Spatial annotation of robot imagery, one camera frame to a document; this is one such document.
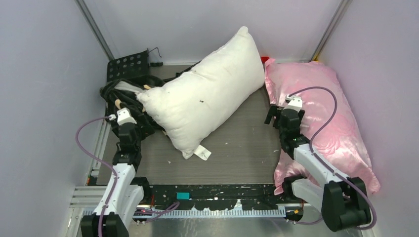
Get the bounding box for black floral pillowcase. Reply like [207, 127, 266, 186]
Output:
[99, 75, 171, 135]

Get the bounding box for white pillow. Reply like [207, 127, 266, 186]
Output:
[136, 26, 265, 160]

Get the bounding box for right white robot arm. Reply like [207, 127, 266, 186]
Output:
[265, 96, 373, 232]

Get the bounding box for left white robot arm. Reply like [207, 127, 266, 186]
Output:
[76, 108, 152, 237]

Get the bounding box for pink satin pillow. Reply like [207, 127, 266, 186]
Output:
[265, 59, 381, 194]

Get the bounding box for red toy block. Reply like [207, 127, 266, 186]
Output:
[260, 56, 270, 64]

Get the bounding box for teal rectangular block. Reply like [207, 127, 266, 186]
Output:
[176, 192, 190, 200]

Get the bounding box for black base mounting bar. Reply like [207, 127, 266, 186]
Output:
[139, 184, 302, 211]

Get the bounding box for black perforated metal plate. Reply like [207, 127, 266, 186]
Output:
[106, 50, 150, 82]

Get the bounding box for black folded tripod stand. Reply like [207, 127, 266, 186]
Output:
[149, 62, 198, 80]

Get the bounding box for white slotted cable duct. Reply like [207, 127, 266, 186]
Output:
[132, 206, 286, 219]

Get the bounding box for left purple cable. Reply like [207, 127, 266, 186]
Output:
[75, 114, 181, 237]

